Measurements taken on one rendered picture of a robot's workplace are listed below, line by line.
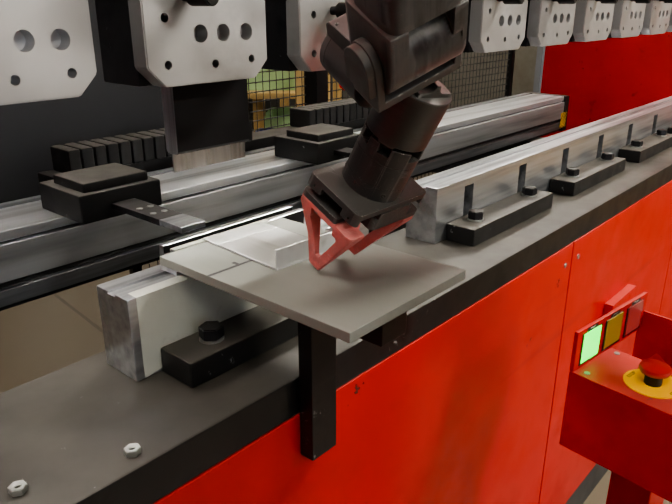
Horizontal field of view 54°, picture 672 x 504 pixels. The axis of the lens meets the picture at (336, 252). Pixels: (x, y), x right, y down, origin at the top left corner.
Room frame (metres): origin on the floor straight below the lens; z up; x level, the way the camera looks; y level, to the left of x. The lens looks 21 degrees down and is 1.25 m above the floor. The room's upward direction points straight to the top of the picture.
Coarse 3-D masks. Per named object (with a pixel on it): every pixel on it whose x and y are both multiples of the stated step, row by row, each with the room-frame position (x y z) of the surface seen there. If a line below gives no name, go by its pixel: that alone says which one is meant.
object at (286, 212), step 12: (252, 216) 0.79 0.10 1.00; (264, 216) 0.80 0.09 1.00; (276, 216) 0.79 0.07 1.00; (288, 216) 0.80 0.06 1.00; (300, 216) 0.82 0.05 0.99; (216, 228) 0.74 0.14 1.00; (228, 228) 0.75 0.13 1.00; (180, 240) 0.70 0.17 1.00; (192, 240) 0.71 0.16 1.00; (168, 252) 0.69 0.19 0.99
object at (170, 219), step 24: (96, 168) 0.90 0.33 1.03; (120, 168) 0.90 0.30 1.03; (48, 192) 0.85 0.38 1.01; (72, 192) 0.82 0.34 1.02; (96, 192) 0.82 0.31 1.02; (120, 192) 0.84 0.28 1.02; (144, 192) 0.87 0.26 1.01; (72, 216) 0.82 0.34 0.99; (96, 216) 0.81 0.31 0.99; (144, 216) 0.78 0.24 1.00; (168, 216) 0.77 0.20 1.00
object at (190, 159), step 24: (168, 96) 0.69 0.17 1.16; (192, 96) 0.70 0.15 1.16; (216, 96) 0.73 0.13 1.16; (240, 96) 0.75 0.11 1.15; (168, 120) 0.69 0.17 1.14; (192, 120) 0.70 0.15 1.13; (216, 120) 0.73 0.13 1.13; (240, 120) 0.75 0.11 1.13; (168, 144) 0.70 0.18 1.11; (192, 144) 0.70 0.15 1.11; (216, 144) 0.73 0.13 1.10; (240, 144) 0.76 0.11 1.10; (192, 168) 0.71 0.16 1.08
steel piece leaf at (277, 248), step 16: (240, 240) 0.70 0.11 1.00; (256, 240) 0.70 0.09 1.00; (272, 240) 0.70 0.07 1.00; (288, 240) 0.70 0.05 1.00; (304, 240) 0.64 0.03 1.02; (320, 240) 0.65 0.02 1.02; (256, 256) 0.65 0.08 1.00; (272, 256) 0.65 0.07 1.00; (288, 256) 0.62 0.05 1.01; (304, 256) 0.64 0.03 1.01
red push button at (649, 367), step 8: (648, 360) 0.77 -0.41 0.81; (656, 360) 0.77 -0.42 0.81; (640, 368) 0.76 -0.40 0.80; (648, 368) 0.75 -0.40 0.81; (656, 368) 0.75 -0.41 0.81; (664, 368) 0.75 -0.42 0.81; (648, 376) 0.74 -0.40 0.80; (656, 376) 0.74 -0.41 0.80; (664, 376) 0.74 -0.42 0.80; (648, 384) 0.75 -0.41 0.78; (656, 384) 0.75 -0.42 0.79
